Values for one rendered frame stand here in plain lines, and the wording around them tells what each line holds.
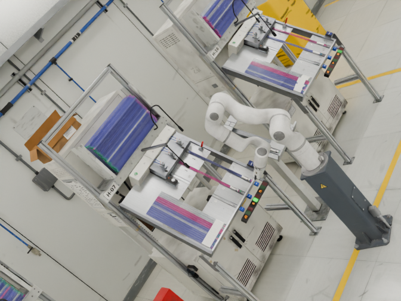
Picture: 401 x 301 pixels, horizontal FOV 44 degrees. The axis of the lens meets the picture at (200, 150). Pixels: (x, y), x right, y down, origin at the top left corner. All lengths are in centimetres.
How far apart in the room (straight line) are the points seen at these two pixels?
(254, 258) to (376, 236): 94
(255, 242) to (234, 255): 22
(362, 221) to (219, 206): 92
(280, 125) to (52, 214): 261
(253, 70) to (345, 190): 135
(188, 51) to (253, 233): 157
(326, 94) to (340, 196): 161
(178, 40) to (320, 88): 135
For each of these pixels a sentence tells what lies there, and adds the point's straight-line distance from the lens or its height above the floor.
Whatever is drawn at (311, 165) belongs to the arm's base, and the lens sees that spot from 307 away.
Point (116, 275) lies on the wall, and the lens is 504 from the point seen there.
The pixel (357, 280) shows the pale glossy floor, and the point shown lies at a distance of 338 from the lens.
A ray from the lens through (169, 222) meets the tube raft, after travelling 328.
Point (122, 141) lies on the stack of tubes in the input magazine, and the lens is 340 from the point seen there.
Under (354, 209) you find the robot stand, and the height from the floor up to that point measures 33.
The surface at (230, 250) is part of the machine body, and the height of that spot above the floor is 40.
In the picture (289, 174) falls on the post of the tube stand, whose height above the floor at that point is 42.
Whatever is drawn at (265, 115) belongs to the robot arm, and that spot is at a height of 116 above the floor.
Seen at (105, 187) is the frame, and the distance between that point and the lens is 334.
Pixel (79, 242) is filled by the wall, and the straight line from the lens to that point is 486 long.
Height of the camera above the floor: 233
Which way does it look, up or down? 21 degrees down
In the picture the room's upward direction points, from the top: 44 degrees counter-clockwise
